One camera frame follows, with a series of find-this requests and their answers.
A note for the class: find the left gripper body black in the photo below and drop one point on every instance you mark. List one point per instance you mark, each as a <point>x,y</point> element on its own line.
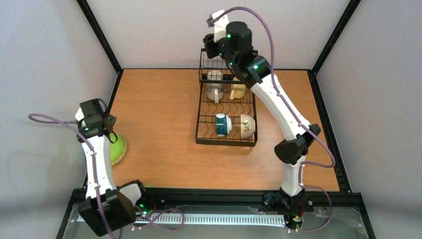
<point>109,120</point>

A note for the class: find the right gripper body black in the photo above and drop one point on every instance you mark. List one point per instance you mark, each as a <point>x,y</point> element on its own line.
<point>208,44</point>

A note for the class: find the white mug coral pattern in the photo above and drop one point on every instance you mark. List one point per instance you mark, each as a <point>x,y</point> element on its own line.
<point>215,89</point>

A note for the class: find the yellow mug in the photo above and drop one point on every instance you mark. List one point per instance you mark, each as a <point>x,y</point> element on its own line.
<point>237,91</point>

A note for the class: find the black wire dish rack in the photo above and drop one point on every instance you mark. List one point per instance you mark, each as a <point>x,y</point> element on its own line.
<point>216,69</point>

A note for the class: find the white bowl dark outside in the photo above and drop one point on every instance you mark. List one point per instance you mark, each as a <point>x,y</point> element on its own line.
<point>223,125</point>

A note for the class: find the cream bowl floral pattern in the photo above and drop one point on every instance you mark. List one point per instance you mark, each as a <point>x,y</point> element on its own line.
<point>247,125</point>

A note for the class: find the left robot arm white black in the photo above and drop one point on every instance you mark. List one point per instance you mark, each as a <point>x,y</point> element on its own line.
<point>107,207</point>

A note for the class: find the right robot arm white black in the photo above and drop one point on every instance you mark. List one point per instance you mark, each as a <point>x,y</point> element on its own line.
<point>298,132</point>

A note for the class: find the green plate woven rim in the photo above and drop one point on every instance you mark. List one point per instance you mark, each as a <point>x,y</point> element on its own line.
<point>118,148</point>

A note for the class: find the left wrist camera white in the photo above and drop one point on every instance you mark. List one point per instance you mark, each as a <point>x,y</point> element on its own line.
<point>79,115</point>

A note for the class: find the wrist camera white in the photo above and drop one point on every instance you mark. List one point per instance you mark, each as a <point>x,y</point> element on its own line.
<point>79,115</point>
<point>218,21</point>

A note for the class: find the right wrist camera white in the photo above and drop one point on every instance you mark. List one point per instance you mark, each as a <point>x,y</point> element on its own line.
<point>218,21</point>

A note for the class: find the black corner frame post left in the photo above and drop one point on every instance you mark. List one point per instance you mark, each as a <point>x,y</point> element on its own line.
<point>89,15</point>

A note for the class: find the black corner frame post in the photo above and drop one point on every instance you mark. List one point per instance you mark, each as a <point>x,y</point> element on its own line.
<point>89,15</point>
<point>335,35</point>

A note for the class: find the black corner frame post right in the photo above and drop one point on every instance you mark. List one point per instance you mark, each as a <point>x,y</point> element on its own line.
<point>335,35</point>

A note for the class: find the white slotted cable duct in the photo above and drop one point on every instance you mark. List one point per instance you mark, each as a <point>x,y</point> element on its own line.
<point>212,219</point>

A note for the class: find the black front frame rail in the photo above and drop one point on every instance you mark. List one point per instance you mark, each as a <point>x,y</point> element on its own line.
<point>264,200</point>

